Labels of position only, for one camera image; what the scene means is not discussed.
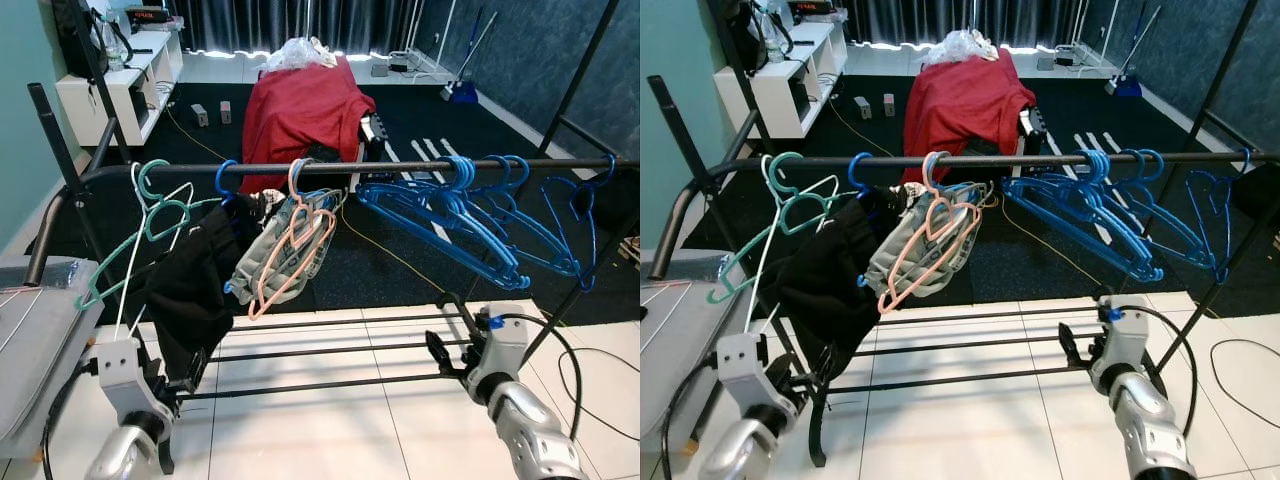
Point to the dark window curtain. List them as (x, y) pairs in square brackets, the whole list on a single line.
[(300, 25), (960, 20)]

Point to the small grey box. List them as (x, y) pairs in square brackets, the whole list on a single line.
[(862, 107), (200, 115)]

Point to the blue floor mop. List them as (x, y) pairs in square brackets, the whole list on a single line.
[(1127, 85), (463, 93)]

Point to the black t-shirt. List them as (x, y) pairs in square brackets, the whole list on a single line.
[(200, 280), (830, 290)]

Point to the black digital clock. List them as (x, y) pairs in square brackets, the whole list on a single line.
[(810, 8), (148, 17)]

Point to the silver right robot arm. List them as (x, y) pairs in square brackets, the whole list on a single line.
[(1150, 430), (530, 430)]

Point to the grey fabric ottoman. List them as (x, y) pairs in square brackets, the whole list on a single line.
[(40, 350), (680, 330)]

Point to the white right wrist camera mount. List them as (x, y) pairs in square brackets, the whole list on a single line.
[(505, 330), (1120, 335)]

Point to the white shelf unit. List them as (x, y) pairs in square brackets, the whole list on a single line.
[(120, 95), (780, 95)]

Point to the black shoulder bag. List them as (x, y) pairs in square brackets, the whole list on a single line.
[(75, 40), (745, 35)]

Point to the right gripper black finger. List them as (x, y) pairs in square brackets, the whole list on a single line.
[(1069, 338), (440, 346), (1073, 358), (449, 365)]

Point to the small pink box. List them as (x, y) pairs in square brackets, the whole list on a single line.
[(225, 111), (889, 104)]

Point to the white clothes pile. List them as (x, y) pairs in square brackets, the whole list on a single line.
[(960, 45), (300, 55)]

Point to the black metal clothes rack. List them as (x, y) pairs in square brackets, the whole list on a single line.
[(1040, 160), (400, 165)]

